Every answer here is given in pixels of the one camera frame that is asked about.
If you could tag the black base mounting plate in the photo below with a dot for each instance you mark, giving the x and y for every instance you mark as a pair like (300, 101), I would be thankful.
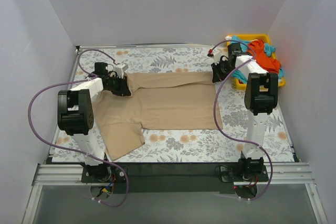
(175, 177)

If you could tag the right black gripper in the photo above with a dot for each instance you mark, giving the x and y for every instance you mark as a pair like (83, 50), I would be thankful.
(218, 70)

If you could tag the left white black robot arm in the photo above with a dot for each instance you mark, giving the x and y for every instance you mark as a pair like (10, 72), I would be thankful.
(75, 113)

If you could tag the beige t shirt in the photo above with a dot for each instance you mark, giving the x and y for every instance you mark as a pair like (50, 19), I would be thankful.
(158, 101)

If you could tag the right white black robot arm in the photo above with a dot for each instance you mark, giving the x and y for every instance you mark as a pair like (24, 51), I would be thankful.
(261, 97)

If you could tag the aluminium frame rail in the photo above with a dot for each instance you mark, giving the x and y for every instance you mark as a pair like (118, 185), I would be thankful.
(71, 174)

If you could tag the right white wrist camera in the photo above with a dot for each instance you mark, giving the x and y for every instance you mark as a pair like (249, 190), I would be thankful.
(215, 54)

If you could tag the orange t shirt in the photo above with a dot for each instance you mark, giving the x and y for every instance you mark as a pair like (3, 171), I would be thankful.
(263, 55)

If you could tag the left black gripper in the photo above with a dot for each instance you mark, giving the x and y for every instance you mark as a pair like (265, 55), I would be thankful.
(123, 86)

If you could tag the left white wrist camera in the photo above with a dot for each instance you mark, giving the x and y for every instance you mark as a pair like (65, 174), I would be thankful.
(120, 69)

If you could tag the turquoise t shirt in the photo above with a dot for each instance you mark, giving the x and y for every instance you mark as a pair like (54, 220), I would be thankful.
(234, 37)

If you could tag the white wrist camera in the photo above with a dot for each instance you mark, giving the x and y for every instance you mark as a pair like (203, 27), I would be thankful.
(215, 54)
(120, 69)

